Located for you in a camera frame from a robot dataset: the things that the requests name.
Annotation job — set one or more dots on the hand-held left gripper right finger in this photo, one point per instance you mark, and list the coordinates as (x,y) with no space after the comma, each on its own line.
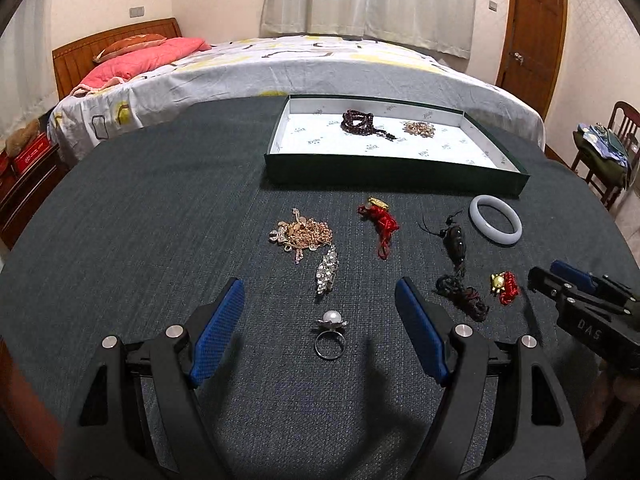
(420,330)

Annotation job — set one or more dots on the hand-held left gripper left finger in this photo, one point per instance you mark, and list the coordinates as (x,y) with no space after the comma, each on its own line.
(217,330)

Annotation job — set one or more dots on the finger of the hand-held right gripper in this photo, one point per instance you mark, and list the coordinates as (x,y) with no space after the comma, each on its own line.
(547,284)
(575,274)

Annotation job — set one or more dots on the white jade bangle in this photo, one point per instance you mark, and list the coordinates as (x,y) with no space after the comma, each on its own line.
(476,219)

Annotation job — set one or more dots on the crystal leaf brooch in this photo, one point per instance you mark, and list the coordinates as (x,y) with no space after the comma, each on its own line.
(326,270)

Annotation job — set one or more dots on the green box with white lining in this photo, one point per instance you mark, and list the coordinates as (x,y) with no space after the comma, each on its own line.
(320,135)

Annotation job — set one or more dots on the person's right hand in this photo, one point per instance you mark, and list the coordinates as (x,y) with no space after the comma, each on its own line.
(625,390)

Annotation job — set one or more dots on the pile of clothes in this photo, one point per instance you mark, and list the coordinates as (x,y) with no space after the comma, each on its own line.
(595,150)

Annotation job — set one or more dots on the wooden chair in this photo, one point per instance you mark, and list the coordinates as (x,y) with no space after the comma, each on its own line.
(625,120)

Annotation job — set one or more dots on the wooden nightstand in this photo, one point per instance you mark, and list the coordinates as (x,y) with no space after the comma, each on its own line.
(25,190)

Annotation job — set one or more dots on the wooden door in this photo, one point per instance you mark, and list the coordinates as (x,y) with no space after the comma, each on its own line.
(530,35)

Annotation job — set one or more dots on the red box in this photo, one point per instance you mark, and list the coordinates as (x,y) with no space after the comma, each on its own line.
(30,152)

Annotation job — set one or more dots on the bed with patterned sheet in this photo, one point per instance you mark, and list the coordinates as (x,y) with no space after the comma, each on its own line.
(300,70)

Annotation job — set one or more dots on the brown plush toy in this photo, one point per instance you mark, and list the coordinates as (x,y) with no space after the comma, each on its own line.
(22,135)

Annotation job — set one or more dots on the pink blanket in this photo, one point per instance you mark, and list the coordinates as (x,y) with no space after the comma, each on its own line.
(140,60)

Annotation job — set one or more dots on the orange pillow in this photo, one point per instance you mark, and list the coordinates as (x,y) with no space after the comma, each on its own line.
(125,45)

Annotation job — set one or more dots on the wooden headboard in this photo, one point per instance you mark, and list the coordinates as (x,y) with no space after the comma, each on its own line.
(80,60)

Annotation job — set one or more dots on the white curtain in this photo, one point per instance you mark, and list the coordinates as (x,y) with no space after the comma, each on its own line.
(370,0)

